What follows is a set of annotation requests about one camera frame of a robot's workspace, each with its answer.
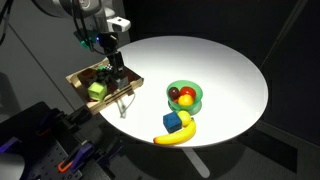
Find purple orange bar clamp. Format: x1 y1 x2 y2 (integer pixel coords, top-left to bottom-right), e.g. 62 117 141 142
57 142 95 174

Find yellow round fruit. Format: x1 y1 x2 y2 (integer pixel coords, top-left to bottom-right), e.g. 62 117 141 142
177 93 195 107

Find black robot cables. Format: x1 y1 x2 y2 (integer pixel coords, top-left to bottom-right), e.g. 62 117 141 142
70 0 103 53

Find red round fruit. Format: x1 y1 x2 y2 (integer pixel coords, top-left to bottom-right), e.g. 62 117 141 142
179 85 197 99

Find lime green wooden block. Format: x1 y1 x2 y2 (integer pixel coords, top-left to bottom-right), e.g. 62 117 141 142
87 81 108 102

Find green plastic bowl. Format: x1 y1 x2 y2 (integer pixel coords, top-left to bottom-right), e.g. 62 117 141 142
165 79 204 113

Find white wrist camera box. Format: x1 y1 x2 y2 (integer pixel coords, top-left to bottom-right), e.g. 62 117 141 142
106 16 132 33

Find grey block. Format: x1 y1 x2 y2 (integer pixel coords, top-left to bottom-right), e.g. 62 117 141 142
114 74 130 90

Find magenta red wooden block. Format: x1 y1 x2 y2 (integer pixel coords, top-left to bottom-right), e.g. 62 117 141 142
77 68 99 87

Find light wooden tray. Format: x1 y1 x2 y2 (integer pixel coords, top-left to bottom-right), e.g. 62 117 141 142
65 58 145 116

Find yellow lemon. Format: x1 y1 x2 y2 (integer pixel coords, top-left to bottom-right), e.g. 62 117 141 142
177 110 193 128

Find black clamp left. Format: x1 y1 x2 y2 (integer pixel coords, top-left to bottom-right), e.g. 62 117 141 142
34 108 68 138

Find blue block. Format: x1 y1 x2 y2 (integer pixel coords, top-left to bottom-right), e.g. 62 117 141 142
162 111 183 134

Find white table leg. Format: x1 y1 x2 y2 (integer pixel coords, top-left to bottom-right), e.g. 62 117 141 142
181 147 212 179

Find black pegboard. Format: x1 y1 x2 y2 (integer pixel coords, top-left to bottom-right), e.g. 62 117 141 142
19 139 84 180

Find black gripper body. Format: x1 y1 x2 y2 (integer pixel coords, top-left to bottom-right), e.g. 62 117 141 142
97 32 121 56

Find dark purple plum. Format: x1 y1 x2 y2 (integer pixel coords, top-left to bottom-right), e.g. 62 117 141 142
167 86 181 100

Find yellow banana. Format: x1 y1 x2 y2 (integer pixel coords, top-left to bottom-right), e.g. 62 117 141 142
153 118 197 146

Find white dome object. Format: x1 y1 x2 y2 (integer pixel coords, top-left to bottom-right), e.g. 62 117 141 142
0 152 26 180

